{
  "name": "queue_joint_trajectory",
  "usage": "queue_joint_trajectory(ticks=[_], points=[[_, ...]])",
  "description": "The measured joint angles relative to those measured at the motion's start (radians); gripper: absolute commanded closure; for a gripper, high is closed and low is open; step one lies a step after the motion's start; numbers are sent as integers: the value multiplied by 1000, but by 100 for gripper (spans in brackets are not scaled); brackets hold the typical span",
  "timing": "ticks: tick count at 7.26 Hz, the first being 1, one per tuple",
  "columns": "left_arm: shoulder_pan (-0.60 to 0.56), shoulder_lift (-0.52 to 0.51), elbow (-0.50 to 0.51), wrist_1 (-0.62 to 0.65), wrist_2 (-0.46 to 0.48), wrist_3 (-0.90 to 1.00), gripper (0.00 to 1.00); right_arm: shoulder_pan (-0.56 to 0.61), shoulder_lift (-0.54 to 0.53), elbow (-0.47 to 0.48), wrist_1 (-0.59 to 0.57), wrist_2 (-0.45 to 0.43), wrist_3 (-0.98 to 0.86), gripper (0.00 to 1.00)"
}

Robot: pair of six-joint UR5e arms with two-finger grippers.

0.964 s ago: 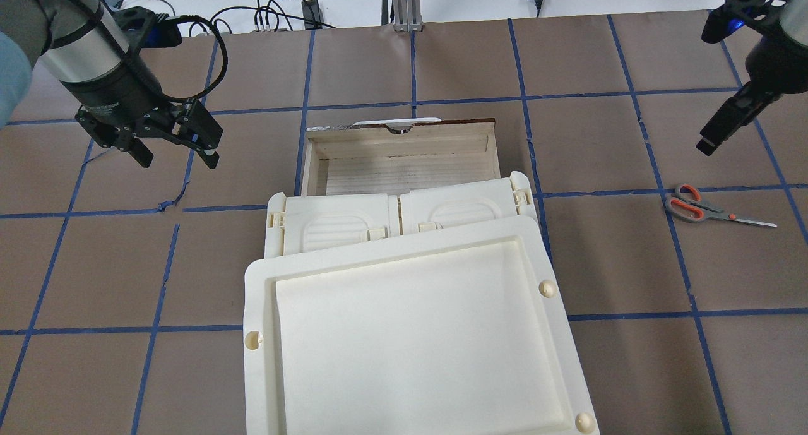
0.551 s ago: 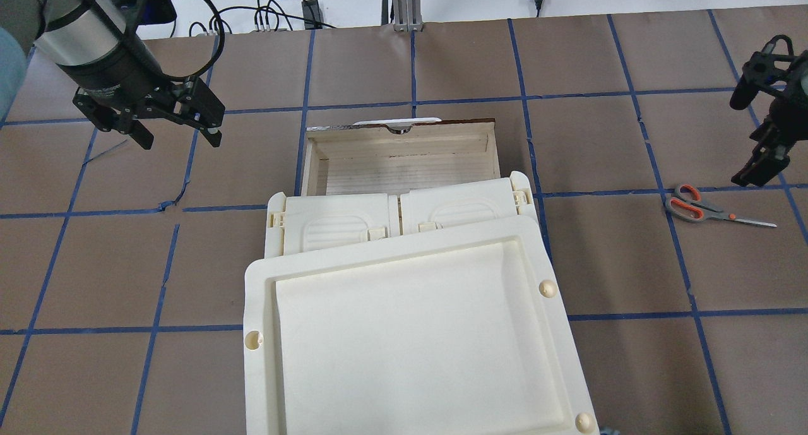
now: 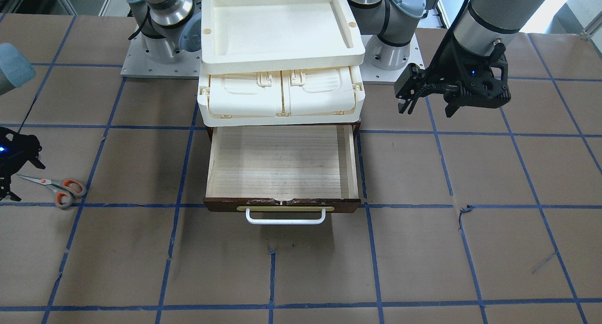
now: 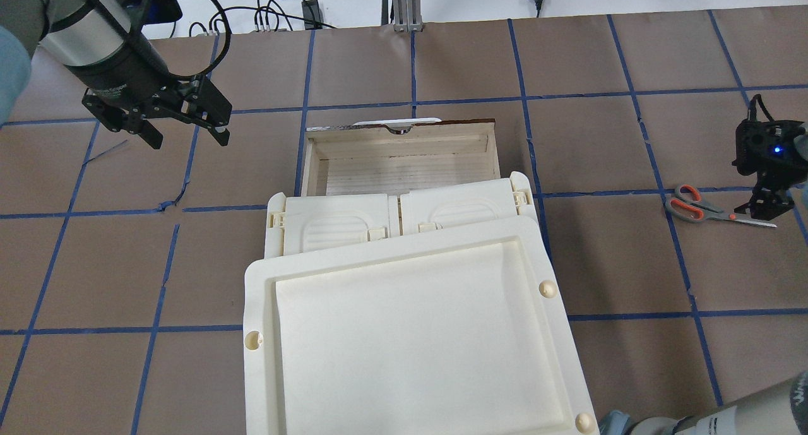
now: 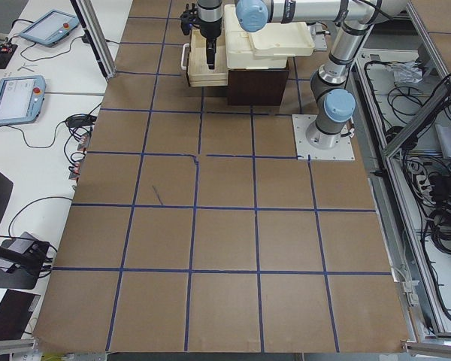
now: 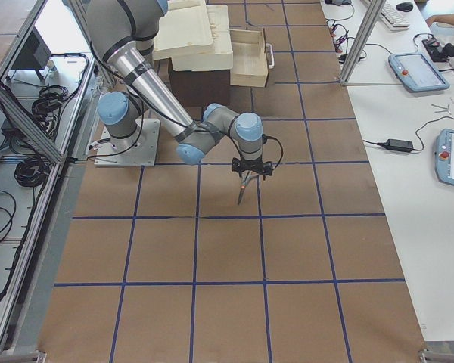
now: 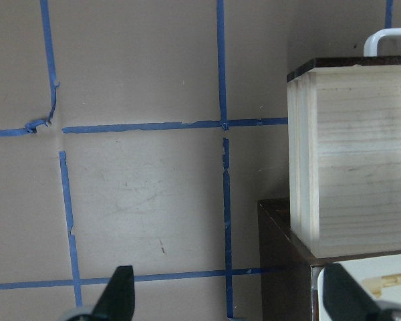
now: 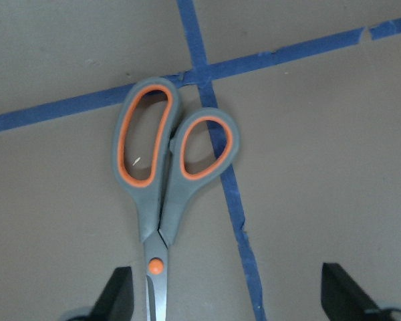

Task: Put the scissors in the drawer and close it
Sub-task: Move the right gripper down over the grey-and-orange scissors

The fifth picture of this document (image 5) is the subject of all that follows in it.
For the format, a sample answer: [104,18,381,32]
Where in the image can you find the upper blue teach pendant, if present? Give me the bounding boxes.
[19,9,79,47]

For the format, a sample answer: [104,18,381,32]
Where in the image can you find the blue teach pendant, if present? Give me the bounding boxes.
[19,9,79,47]
[0,75,47,126]

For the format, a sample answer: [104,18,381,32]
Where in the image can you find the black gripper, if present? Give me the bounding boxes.
[180,2,221,70]

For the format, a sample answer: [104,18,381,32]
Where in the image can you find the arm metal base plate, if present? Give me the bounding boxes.
[292,114,355,162]

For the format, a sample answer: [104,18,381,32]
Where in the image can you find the cream plastic tray lid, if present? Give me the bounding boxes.
[248,23,315,57]

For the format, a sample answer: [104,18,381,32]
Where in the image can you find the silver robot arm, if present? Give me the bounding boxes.
[235,0,407,150]

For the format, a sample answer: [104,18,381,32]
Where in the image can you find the aluminium frame post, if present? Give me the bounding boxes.
[70,0,117,80]

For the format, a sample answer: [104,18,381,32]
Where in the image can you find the cream plastic storage box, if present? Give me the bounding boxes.
[224,4,298,71]

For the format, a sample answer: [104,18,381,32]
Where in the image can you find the white drawer handle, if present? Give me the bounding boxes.
[180,43,190,71]

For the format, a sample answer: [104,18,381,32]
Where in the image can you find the black monitor stand base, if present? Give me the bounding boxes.
[0,232,51,290]

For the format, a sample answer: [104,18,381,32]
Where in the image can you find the lower blue teach pendant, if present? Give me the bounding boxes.
[0,75,47,126]

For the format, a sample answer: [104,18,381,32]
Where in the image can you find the dark brown wooden cabinet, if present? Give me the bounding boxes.
[227,66,289,106]

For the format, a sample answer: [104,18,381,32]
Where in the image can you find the light wooden drawer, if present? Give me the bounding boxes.
[187,28,230,89]

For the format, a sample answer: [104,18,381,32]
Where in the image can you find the black coiled cables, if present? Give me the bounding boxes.
[383,59,451,264]

